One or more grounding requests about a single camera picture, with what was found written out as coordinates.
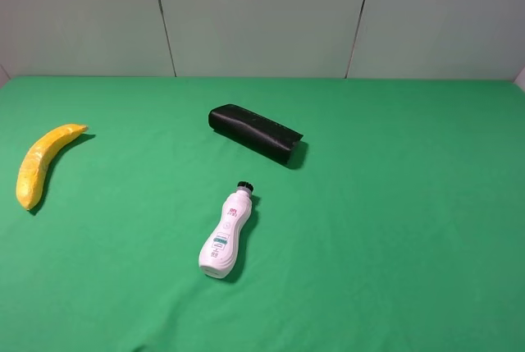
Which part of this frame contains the green table cloth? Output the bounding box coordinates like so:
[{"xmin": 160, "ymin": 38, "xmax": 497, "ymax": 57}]
[{"xmin": 1, "ymin": 77, "xmax": 524, "ymax": 351}]

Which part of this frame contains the white bottle with black cap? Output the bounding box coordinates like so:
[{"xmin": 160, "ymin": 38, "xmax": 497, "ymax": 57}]
[{"xmin": 199, "ymin": 181, "xmax": 253, "ymax": 279}]

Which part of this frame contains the black rectangular pouch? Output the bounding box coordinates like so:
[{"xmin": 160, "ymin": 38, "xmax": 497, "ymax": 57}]
[{"xmin": 208, "ymin": 104, "xmax": 304, "ymax": 164}]

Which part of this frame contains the yellow banana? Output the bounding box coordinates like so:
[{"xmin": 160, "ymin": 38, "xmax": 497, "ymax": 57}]
[{"xmin": 16, "ymin": 124, "xmax": 88, "ymax": 211}]

